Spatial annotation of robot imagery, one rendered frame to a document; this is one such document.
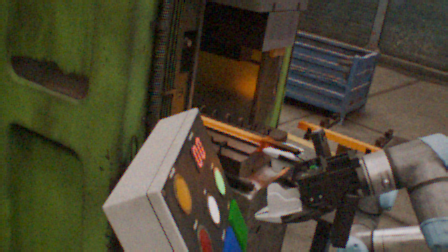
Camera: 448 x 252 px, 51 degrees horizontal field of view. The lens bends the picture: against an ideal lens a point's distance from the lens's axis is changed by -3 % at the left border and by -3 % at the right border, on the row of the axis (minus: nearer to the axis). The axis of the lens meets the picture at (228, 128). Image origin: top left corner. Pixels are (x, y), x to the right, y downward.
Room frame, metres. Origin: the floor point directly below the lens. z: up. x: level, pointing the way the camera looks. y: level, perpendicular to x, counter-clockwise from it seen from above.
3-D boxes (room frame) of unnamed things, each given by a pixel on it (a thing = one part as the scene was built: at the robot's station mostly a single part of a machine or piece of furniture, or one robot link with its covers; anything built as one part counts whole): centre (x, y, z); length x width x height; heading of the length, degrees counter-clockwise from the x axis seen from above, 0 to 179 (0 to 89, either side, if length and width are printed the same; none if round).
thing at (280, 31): (1.32, 0.10, 1.32); 0.42 x 0.20 x 0.10; 64
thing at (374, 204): (1.10, -0.39, 0.97); 0.11 x 0.08 x 0.09; 64
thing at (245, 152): (1.32, 0.10, 0.96); 0.42 x 0.20 x 0.09; 64
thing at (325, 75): (5.28, -0.82, 0.36); 1.20 x 0.80 x 0.72; 59
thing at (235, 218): (0.78, -0.05, 1.01); 0.07 x 0.05 x 0.07; 179
